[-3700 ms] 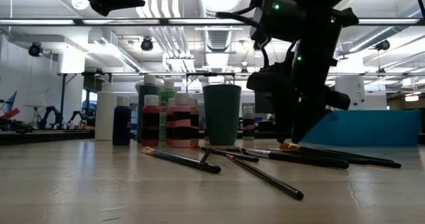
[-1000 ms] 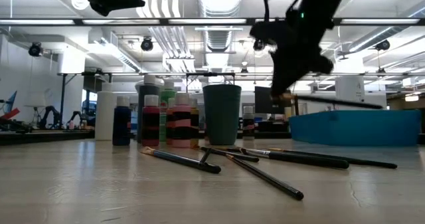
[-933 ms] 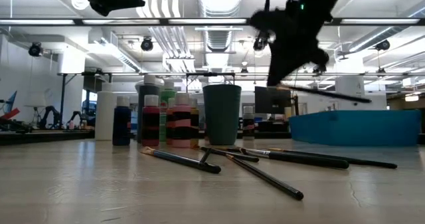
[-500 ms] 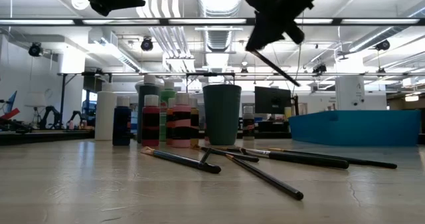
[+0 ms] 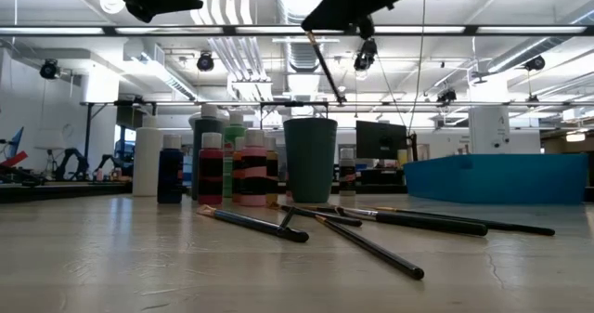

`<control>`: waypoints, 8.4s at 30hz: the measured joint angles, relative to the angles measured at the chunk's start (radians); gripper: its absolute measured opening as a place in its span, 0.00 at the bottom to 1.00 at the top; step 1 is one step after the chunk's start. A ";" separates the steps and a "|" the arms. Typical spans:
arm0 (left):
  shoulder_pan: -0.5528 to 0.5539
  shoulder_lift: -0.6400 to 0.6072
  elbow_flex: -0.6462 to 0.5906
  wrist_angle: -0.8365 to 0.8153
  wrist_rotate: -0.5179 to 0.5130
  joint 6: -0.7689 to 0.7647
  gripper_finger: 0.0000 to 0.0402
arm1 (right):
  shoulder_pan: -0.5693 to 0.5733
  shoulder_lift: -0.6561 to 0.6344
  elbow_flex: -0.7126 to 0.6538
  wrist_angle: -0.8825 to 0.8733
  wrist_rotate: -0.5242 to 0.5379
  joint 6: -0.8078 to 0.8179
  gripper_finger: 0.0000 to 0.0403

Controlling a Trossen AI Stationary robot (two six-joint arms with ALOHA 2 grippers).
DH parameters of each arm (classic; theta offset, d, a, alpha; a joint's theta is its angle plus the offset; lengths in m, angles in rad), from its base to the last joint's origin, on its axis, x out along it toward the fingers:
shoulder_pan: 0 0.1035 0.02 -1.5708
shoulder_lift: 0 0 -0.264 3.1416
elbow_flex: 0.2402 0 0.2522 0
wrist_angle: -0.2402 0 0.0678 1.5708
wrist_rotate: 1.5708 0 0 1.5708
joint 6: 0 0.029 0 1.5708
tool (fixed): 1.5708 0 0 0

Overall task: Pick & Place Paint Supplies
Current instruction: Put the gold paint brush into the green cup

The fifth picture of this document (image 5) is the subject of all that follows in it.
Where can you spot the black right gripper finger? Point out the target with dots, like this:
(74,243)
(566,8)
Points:
(331,18)

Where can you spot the dark green plastic cup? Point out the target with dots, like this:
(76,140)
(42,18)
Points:
(310,164)

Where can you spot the brown paint bottle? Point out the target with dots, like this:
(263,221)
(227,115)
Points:
(347,171)

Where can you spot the magenta paint bottle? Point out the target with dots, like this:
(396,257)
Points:
(211,152)

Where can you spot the blue paint bottle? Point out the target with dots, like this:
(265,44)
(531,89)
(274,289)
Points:
(170,178)

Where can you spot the wide black paintbrush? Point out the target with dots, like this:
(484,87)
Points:
(260,225)

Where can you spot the teal plastic bin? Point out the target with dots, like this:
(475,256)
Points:
(496,178)

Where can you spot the black paintbrush gold ferrule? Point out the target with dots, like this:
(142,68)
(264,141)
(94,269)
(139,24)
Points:
(510,227)

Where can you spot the black background robot arm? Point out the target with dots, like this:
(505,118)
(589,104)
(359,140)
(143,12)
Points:
(69,152)
(107,157)

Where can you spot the large dark grey paint bottle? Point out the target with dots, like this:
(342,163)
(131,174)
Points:
(207,125)

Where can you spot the large green paint bottle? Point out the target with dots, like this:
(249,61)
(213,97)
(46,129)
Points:
(234,131)

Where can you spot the yellow paint bottle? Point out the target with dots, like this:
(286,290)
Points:
(272,169)

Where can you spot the pink paint bottle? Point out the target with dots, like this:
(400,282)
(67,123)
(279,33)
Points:
(253,173)

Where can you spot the black ceiling spotlight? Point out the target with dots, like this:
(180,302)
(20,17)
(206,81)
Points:
(205,62)
(446,96)
(535,63)
(48,69)

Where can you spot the black overhead crossbar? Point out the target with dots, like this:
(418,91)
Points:
(471,30)

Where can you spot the black background monitor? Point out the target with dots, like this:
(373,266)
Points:
(380,141)

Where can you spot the yellow background container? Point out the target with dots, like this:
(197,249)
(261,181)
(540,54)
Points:
(403,159)

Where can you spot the tall white plastic bottle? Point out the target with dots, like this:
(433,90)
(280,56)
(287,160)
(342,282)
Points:
(147,164)

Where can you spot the white round column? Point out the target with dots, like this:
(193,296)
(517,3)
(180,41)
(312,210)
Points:
(487,132)

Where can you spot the blue panel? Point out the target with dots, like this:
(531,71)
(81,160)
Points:
(17,143)

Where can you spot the red bar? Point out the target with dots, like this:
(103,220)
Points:
(16,159)

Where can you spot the dark neighbouring table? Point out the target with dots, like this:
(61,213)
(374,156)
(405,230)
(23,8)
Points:
(65,193)

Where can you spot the black overhead camera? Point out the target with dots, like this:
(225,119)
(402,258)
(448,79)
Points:
(366,55)

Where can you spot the lit wall lamp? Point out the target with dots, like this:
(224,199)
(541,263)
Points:
(575,137)

